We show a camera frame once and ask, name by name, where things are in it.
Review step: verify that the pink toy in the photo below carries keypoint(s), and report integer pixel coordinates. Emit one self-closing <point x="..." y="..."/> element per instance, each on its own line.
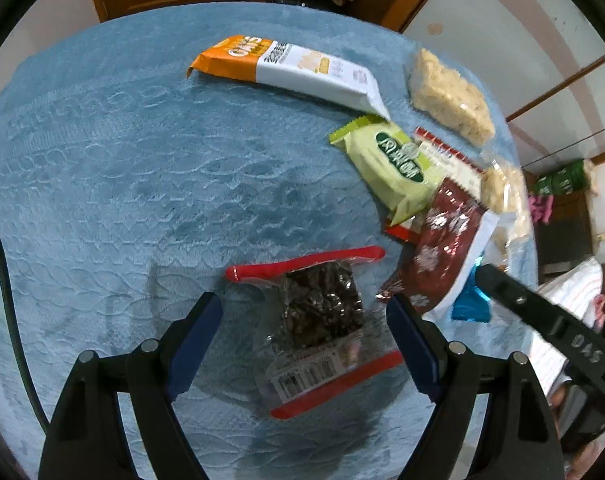
<point x="540" y="207"/>

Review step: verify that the dark wooden cabinet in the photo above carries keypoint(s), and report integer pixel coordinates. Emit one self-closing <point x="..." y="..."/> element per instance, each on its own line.
<point x="567" y="235"/>

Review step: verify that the puffed rice snack packet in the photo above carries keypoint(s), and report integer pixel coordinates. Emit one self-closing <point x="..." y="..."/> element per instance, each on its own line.
<point x="447" y="95"/>
<point x="505" y="190"/>

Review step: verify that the dark red snack packet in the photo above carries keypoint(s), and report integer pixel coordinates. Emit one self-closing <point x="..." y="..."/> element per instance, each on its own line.
<point x="447" y="240"/>

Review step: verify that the blue snack packet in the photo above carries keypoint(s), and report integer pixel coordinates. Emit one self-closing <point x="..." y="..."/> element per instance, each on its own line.
<point x="467" y="305"/>

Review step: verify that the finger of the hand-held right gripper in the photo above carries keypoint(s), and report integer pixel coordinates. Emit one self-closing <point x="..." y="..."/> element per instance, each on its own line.
<point x="517" y="300"/>

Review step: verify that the blue fleece blanket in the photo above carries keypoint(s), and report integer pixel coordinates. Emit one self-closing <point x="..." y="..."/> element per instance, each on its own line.
<point x="132" y="160"/>

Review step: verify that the checkered bedding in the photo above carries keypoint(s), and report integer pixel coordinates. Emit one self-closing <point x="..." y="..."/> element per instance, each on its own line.
<point x="572" y="280"/>

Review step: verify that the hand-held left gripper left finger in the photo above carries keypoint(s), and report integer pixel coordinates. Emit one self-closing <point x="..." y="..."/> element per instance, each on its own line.
<point x="192" y="345"/>

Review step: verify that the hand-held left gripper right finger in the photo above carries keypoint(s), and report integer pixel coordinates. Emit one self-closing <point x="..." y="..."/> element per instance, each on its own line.
<point x="412" y="350"/>

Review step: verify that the orange and white bar packet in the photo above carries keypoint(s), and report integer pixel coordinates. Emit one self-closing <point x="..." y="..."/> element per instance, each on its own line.
<point x="292" y="67"/>

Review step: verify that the green bag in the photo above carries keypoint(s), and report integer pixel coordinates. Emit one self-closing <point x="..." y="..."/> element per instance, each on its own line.
<point x="567" y="177"/>

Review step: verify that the green snack packet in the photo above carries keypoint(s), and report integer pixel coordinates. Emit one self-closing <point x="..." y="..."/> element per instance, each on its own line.
<point x="387" y="160"/>

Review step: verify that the red and white striped packet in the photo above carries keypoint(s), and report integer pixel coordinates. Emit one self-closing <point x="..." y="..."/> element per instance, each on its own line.
<point x="455" y="160"/>

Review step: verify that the clear red-edged dark snack packet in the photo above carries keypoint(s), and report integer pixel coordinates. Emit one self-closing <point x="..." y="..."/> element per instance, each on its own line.
<point x="322" y="305"/>

